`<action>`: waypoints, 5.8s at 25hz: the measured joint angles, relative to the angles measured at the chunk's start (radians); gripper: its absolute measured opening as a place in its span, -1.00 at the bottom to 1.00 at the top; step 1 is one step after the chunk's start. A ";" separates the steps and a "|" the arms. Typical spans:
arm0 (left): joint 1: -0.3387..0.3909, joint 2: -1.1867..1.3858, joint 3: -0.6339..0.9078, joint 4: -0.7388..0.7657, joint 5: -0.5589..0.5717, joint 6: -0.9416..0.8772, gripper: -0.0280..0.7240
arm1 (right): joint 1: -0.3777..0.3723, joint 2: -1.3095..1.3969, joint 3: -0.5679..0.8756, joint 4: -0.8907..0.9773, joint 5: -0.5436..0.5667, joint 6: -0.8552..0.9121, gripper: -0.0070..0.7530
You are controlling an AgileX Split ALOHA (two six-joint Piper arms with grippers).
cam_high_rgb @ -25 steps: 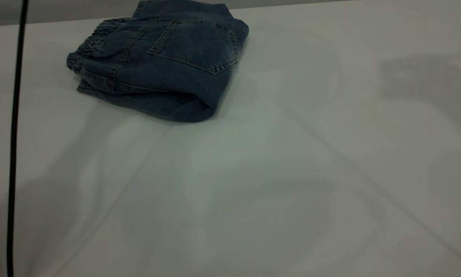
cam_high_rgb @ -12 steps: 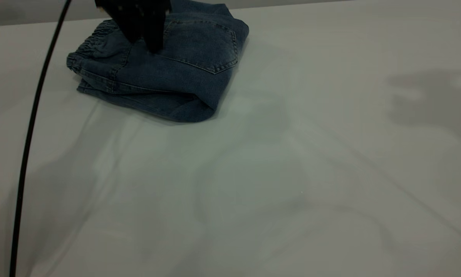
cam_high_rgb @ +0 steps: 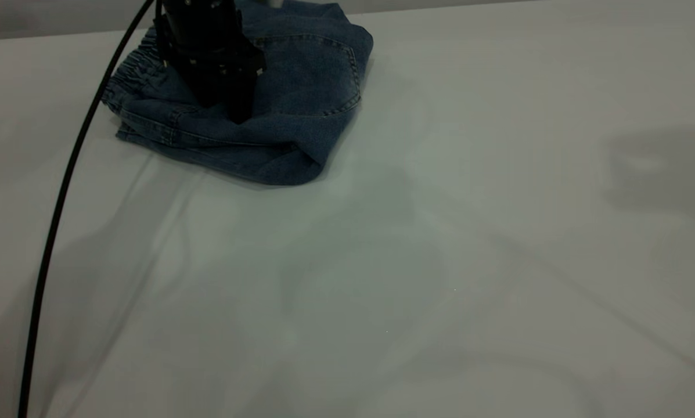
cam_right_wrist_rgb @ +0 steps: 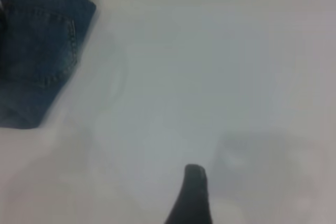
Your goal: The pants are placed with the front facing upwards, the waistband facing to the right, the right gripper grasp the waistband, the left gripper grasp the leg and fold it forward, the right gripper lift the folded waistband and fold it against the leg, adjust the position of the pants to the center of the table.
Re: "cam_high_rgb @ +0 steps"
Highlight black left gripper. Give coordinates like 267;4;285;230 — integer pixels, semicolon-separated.
153;0;267;124

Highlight blue denim shorts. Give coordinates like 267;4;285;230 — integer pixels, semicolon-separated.
102;0;374;186

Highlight black braided cable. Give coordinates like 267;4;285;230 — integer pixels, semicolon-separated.
17;0;157;418

